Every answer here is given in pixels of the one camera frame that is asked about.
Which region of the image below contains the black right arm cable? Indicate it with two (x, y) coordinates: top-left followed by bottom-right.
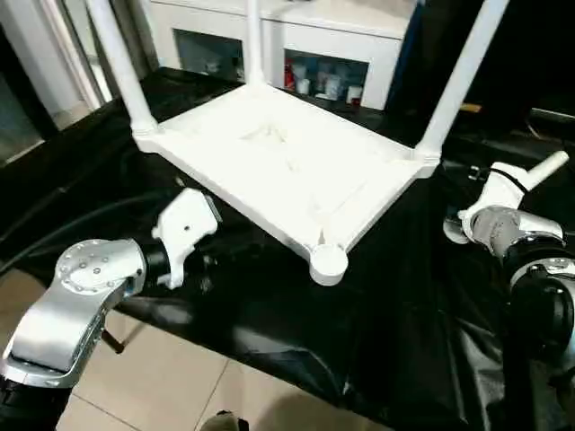
(467, 163), (531, 197)

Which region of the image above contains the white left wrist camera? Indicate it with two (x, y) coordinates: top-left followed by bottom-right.
(150, 188), (223, 291)

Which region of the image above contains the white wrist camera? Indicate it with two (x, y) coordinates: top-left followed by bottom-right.
(150, 188), (223, 291)
(464, 162), (533, 225)

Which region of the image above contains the white plastic table top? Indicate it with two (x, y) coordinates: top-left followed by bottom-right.
(132, 83), (442, 288)

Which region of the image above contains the white glass-door cabinet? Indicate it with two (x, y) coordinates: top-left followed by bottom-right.
(144, 0), (419, 110)

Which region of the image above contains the grey curtain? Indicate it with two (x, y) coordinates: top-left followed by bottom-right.
(108, 0), (163, 73)

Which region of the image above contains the white plastic table leg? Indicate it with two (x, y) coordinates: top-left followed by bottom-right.
(244, 0), (268, 91)
(444, 150), (571, 246)
(85, 0), (163, 137)
(414, 0), (512, 164)

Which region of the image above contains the black backdrop cloth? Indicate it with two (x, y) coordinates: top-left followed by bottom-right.
(386, 0), (575, 136)

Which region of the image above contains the black work mat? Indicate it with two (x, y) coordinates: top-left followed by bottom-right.
(0, 67), (575, 431)

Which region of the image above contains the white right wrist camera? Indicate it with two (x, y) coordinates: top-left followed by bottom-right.
(464, 162), (533, 225)

